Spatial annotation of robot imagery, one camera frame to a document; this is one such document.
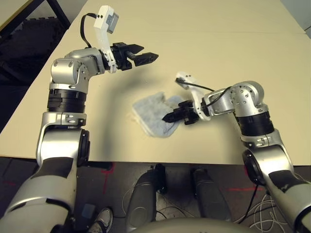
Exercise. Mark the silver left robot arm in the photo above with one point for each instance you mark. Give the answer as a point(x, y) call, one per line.
point(68, 70)

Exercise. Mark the grey white sneaker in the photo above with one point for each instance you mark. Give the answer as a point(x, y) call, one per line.
point(103, 217)

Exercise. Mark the grey right robot leg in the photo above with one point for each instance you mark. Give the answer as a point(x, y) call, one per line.
point(209, 194)

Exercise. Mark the black foam floor mat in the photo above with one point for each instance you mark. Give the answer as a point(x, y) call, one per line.
point(29, 48)

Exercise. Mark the grey robot torso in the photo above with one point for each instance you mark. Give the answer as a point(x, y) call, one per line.
point(189, 227)

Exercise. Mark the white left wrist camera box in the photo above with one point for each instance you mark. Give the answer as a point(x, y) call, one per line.
point(103, 19)

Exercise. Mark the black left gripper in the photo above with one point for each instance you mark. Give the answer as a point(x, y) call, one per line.
point(120, 57)

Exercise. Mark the blue rectangular pad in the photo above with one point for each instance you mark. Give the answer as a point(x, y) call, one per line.
point(88, 210)

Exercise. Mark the black table frame bar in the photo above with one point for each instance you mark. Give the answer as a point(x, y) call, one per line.
point(99, 165)

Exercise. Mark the black stand post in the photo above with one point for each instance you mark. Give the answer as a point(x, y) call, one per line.
point(160, 177)

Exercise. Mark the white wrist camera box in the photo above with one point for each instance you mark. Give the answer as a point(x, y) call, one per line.
point(103, 19)
point(188, 77)

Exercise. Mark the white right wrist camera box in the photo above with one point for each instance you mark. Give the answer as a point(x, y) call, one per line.
point(188, 77)

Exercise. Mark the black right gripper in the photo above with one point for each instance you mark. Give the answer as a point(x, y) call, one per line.
point(188, 111)

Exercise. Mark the thick black frame beam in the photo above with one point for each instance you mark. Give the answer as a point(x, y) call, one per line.
point(58, 12)

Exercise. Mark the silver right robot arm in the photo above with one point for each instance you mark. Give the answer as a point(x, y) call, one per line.
point(245, 94)

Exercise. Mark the light blue terry rag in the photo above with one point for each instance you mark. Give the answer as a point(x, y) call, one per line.
point(150, 111)

